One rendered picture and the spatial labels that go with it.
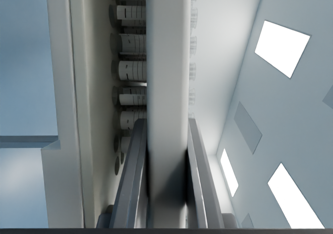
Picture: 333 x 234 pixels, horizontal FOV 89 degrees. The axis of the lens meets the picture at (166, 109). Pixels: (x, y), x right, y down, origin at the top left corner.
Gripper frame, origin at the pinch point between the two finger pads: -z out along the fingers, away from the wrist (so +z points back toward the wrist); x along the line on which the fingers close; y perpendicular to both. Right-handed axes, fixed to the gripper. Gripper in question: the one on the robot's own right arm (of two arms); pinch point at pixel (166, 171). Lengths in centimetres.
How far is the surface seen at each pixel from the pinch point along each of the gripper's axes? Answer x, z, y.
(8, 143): 67, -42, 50
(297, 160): -183, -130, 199
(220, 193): -154, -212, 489
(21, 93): 105, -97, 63
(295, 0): -182, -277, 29
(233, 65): -160, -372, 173
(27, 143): 59, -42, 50
